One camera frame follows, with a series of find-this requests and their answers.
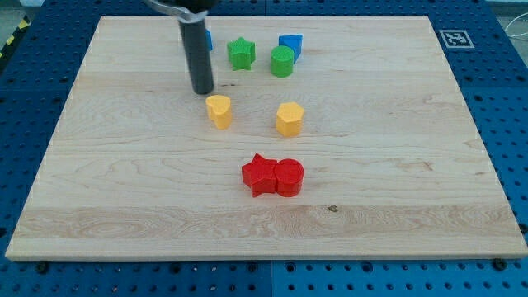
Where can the green star block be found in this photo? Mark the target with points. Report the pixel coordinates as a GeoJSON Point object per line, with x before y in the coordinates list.
{"type": "Point", "coordinates": [241, 53]}

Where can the red star block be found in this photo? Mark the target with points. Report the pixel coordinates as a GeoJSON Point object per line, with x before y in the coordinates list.
{"type": "Point", "coordinates": [259, 175]}

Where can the blue block behind rod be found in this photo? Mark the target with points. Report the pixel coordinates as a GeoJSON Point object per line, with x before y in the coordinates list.
{"type": "Point", "coordinates": [209, 40]}

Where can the green cylinder block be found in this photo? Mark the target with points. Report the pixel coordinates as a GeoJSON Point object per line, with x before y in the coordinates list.
{"type": "Point", "coordinates": [282, 61]}

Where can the metal clamp on rod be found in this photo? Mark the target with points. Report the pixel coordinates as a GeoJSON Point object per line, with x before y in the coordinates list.
{"type": "Point", "coordinates": [182, 14]}

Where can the yellow hexagon block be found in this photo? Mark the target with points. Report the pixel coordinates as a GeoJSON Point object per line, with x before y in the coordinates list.
{"type": "Point", "coordinates": [289, 119]}

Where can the blue triangular block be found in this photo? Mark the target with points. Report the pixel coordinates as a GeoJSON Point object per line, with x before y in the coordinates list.
{"type": "Point", "coordinates": [295, 42]}

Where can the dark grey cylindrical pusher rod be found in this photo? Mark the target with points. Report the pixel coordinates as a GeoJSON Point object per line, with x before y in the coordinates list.
{"type": "Point", "coordinates": [197, 53]}

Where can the yellow black hazard tape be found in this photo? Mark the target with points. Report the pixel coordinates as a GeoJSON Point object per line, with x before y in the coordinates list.
{"type": "Point", "coordinates": [14, 38]}

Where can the light wooden board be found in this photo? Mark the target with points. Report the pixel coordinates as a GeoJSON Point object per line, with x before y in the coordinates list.
{"type": "Point", "coordinates": [346, 137]}

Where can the yellow heart block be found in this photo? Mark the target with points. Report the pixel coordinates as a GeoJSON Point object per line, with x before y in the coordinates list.
{"type": "Point", "coordinates": [219, 111]}

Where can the red cylinder block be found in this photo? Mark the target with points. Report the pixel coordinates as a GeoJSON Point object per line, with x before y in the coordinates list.
{"type": "Point", "coordinates": [289, 175]}

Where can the black white fiducial marker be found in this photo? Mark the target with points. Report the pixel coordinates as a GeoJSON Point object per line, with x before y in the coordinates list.
{"type": "Point", "coordinates": [456, 39]}

